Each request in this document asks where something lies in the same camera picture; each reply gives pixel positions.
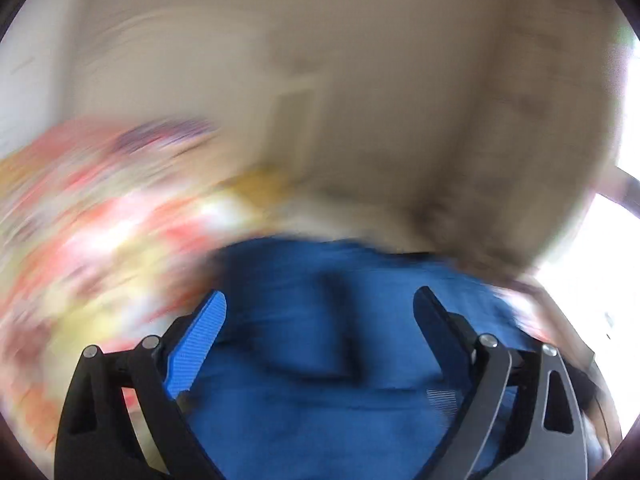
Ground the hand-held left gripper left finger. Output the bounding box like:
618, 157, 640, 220
54, 290, 228, 480

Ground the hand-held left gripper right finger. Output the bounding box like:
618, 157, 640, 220
412, 286, 590, 480

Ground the blue padded jacket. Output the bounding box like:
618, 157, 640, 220
165, 237, 551, 480

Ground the floral printed blanket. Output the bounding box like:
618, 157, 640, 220
0, 117, 301, 461

